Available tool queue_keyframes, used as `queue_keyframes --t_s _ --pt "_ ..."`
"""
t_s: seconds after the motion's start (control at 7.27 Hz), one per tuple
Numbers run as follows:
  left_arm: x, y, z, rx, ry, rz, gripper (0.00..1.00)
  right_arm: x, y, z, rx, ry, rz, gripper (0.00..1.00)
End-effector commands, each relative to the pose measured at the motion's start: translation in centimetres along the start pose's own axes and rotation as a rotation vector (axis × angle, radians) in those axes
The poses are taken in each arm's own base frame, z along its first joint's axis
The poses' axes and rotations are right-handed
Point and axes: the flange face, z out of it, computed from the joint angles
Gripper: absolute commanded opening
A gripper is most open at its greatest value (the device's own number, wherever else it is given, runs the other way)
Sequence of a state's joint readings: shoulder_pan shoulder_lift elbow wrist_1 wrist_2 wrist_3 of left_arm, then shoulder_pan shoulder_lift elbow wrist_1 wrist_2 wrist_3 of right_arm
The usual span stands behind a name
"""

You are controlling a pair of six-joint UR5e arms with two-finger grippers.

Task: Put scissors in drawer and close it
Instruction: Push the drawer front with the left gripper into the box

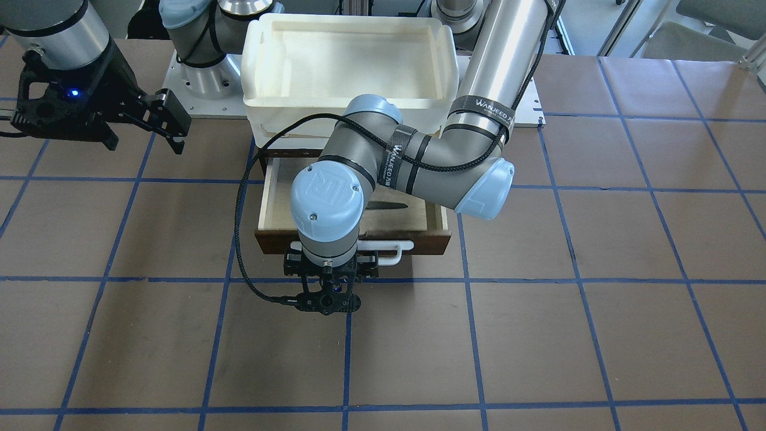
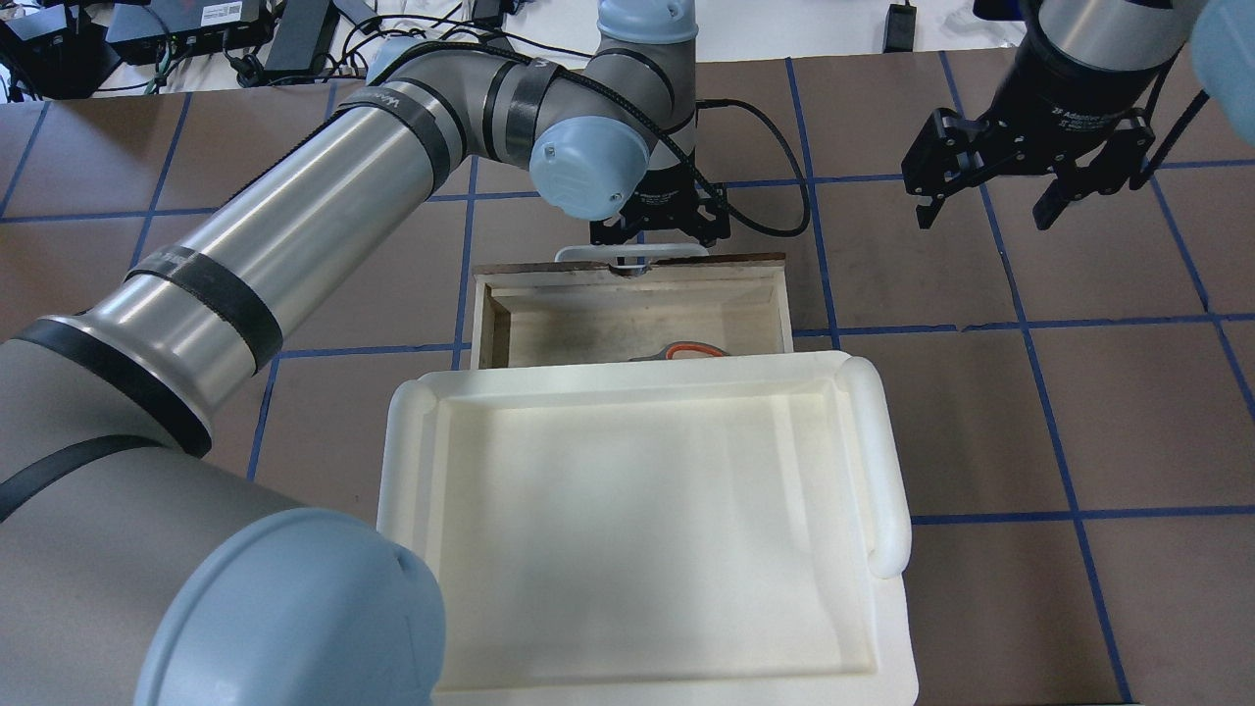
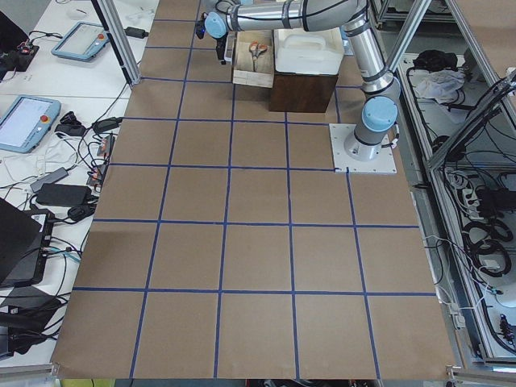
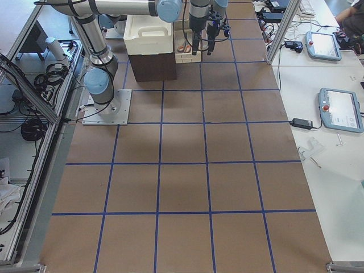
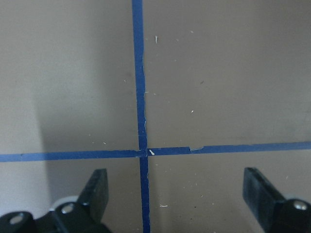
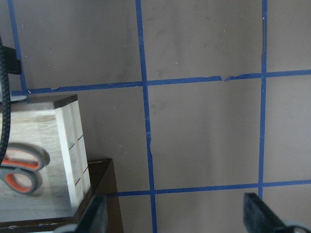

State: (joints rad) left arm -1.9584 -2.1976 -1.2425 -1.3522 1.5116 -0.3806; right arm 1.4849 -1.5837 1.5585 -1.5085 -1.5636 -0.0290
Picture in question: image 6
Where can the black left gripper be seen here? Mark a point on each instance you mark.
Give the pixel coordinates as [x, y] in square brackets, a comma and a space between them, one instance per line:
[12, 63]

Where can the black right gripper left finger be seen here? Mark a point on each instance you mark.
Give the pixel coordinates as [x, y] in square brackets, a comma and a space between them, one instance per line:
[94, 220]

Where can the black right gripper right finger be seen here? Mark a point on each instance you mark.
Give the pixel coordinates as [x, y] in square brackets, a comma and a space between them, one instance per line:
[259, 218]

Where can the wooden drawer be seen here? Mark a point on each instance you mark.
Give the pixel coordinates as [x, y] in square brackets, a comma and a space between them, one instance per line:
[46, 134]

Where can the grey orange scissors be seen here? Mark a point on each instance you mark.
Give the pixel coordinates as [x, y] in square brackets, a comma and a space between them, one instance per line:
[21, 165]

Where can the dark brown drawer cabinet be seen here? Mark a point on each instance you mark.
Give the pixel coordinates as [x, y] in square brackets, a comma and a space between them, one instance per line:
[99, 189]

